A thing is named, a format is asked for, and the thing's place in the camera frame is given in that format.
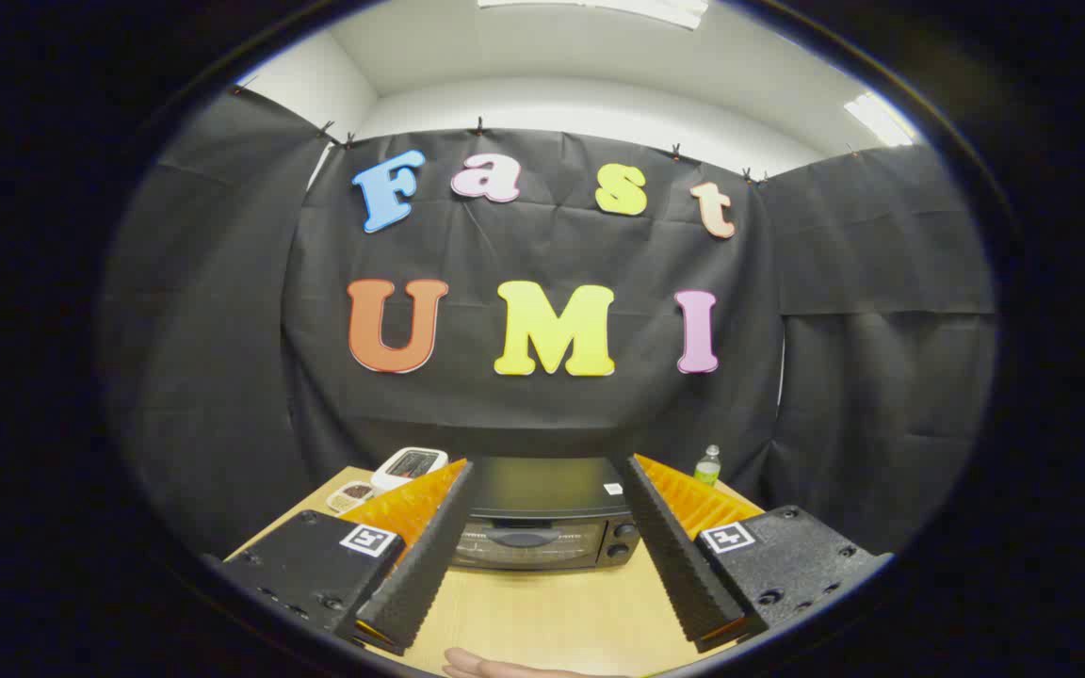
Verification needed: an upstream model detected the small white dish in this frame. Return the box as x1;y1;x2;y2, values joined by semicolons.
326;482;379;515

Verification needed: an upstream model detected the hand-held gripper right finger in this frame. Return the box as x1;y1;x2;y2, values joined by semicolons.
610;454;894;654

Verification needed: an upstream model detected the row of black clips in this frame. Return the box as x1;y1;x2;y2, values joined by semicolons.
232;85;859;185

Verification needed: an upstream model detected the black toaster oven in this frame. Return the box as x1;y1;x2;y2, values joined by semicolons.
448;457;643;572

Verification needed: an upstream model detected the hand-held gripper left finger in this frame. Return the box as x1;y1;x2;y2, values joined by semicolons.
220;459;476;657

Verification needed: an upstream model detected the white pop-up toaster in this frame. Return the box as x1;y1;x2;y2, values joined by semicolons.
371;447;449;492

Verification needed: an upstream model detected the ceiling light panel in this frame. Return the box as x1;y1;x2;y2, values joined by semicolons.
477;0;708;29
844;92;915;147

